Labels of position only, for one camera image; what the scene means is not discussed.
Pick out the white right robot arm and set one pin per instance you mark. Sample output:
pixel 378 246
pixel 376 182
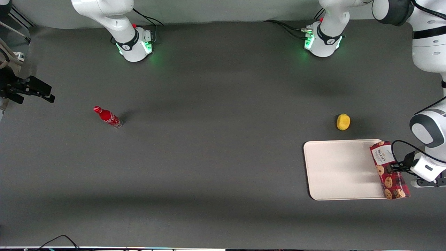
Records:
pixel 111 14

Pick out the yellow lemon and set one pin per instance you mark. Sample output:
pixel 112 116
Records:
pixel 343 122

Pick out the cream plastic tray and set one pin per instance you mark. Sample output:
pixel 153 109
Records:
pixel 341 169

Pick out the red cola bottle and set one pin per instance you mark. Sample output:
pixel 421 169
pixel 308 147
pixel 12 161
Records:
pixel 107 116

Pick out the red cookie box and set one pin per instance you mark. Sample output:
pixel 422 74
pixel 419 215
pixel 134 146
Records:
pixel 382 155

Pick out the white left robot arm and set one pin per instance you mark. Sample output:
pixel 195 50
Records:
pixel 428 42

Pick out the black metal frame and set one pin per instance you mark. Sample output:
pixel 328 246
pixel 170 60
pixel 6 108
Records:
pixel 21 19

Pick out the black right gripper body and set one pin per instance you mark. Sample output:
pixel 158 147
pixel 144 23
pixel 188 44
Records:
pixel 10 87

